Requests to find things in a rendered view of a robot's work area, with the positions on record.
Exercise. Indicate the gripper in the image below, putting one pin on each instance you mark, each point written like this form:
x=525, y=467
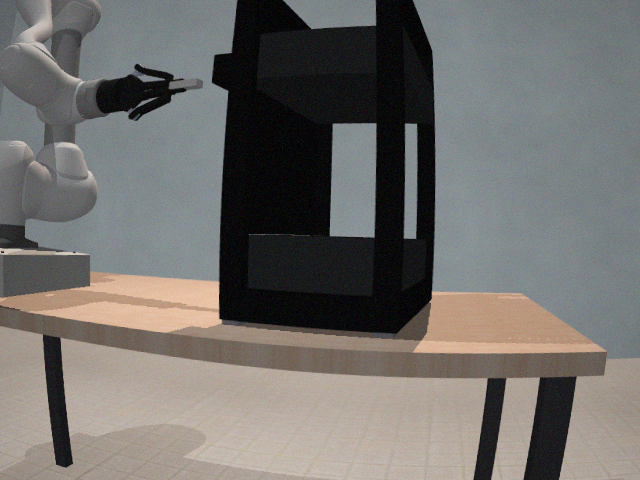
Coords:
x=110, y=95

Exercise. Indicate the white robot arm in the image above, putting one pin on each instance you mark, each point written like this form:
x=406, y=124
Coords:
x=57, y=186

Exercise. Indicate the black open-frame rack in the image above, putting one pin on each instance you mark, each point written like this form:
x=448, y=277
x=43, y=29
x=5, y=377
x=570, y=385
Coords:
x=307, y=80

